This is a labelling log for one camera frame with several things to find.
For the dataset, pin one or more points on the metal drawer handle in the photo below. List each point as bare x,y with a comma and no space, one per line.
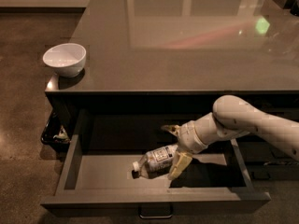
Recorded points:
155,211

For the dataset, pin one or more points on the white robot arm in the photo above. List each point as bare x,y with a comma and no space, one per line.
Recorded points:
231,117

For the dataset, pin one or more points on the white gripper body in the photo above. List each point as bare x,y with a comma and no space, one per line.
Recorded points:
189,138

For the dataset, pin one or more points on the dark grey counter cabinet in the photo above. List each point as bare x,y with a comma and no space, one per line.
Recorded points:
175,58

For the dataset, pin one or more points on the white ceramic bowl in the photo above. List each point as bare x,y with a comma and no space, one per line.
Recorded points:
66,60

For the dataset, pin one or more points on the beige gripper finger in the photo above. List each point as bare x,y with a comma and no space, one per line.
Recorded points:
173,129
181,161

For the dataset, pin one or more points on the clear blue plastic bottle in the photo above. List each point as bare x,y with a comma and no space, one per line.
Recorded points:
155,162

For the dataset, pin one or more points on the open grey top drawer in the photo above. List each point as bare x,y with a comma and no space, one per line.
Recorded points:
98,178

